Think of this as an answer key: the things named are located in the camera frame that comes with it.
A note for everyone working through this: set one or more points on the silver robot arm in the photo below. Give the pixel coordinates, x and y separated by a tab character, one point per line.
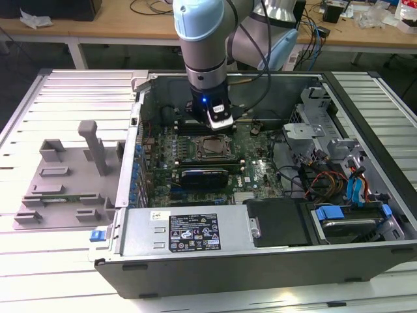
202	49

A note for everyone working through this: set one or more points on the CPU socket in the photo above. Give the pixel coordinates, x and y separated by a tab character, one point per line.
196	156

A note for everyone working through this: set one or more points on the round coin battery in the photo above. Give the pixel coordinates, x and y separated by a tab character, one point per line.
255	128

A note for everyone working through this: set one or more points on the white corner stop block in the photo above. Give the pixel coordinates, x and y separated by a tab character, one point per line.
140	80

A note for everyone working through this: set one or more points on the black graphics card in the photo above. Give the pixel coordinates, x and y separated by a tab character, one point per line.
203	181

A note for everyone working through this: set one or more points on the blue expansion slot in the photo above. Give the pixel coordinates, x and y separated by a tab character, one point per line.
176	189

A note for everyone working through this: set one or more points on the green motherboard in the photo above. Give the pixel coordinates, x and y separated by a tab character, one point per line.
260	176

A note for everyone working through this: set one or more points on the silver finned chipset heatsink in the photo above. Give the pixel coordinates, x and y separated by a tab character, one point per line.
244	197

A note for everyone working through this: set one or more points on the silver metal drive cage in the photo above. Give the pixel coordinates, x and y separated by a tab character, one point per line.
303	130

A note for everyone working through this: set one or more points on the silver power supply unit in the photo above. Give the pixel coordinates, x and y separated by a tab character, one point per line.
140	231

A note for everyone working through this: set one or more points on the black plastic shroud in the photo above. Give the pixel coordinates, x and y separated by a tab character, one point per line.
277	221

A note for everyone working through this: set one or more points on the black power adapter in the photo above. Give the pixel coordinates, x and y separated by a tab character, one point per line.
324	31

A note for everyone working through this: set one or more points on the grey parts rack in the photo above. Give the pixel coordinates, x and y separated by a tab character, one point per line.
65	182

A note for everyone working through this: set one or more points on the green RAM stick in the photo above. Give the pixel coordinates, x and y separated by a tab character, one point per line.
70	198

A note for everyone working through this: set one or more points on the blue case latch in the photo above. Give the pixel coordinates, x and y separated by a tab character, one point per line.
97	235

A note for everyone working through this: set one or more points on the small black box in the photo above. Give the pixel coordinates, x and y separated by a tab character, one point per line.
332	13

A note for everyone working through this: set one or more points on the hard disk in blue carrier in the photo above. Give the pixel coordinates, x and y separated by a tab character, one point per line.
329	213

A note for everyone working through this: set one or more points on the black and silver PC case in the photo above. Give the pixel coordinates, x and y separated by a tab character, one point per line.
228	277

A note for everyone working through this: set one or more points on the wooden desk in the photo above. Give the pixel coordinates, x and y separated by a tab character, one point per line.
39	31

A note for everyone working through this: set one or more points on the large black case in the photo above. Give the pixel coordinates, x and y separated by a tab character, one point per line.
49	6

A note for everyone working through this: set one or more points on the crumpled white plastic sheet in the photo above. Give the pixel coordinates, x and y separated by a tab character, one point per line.
32	19

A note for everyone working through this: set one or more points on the clear plastic bags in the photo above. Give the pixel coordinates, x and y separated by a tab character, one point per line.
374	16

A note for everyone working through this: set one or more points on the red and white bag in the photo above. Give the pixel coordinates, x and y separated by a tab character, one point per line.
405	13

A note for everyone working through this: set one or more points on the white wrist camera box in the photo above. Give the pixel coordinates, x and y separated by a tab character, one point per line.
221	124

